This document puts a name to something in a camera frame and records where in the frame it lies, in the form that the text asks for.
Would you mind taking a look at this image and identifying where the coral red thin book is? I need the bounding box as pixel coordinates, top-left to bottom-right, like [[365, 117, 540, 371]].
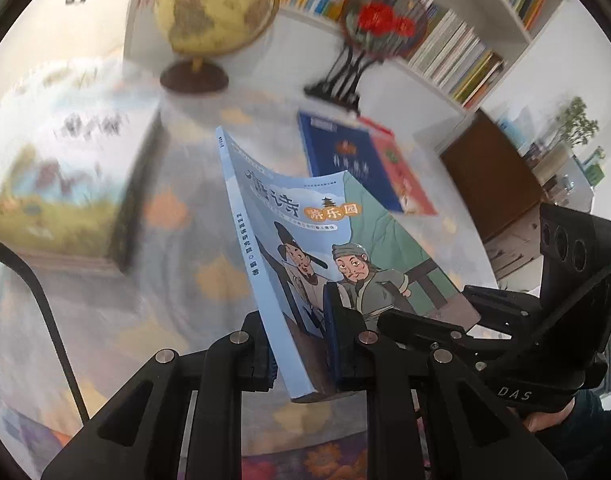
[[357, 116, 438, 216]]

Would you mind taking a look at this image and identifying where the stack of organized books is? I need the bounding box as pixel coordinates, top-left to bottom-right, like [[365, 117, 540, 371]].
[[0, 94, 166, 276]]

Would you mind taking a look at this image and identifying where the grey patterned table cloth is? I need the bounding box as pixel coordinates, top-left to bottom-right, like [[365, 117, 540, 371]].
[[0, 59, 496, 479]]

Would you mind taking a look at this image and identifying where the embroidered round fan ornament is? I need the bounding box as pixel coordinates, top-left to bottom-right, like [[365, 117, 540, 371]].
[[304, 0, 428, 114]]

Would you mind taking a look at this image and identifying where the potted green plant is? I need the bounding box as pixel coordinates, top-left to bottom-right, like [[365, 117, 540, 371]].
[[556, 96, 598, 148]]

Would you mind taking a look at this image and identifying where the yellow desk globe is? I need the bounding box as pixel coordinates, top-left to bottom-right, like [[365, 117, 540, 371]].
[[154, 0, 280, 94]]

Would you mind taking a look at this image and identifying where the light blue poetry book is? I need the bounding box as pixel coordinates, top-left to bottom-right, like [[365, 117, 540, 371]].
[[215, 128, 480, 403]]

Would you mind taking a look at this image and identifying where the brown wooden cabinet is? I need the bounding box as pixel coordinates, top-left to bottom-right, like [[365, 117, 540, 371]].
[[440, 110, 544, 243]]

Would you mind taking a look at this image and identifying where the black cable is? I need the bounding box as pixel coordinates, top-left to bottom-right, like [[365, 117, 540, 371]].
[[0, 231, 92, 424]]

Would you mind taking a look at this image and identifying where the person right hand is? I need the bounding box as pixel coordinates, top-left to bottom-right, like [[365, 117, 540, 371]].
[[522, 399, 575, 434]]

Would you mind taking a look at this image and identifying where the dark blue book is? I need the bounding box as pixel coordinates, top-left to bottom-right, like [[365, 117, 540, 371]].
[[296, 110, 403, 212]]

